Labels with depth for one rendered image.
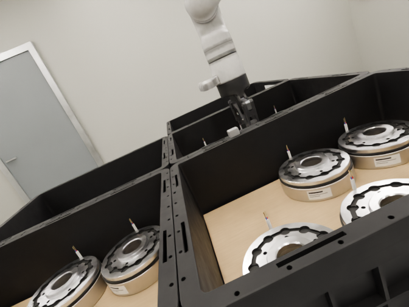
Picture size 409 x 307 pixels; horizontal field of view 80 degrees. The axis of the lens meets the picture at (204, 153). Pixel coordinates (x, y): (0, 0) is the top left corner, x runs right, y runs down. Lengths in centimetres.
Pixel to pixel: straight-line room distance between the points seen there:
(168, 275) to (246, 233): 18
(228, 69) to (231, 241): 37
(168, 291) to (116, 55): 326
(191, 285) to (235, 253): 17
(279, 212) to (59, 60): 331
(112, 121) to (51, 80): 81
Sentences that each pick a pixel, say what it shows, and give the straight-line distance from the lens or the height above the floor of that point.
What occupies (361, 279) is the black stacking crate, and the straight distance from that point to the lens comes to 21.
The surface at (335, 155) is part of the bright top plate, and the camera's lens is 42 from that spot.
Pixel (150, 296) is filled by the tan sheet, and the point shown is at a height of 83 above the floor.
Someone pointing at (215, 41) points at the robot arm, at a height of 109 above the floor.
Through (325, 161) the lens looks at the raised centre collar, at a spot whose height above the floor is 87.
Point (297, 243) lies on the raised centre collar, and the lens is 27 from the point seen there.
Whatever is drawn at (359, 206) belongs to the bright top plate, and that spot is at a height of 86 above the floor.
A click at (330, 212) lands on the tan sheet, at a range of 35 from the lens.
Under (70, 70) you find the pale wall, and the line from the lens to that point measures 346.
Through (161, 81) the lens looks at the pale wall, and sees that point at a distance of 332.
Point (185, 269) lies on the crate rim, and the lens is 19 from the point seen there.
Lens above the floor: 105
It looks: 17 degrees down
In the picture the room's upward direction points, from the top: 24 degrees counter-clockwise
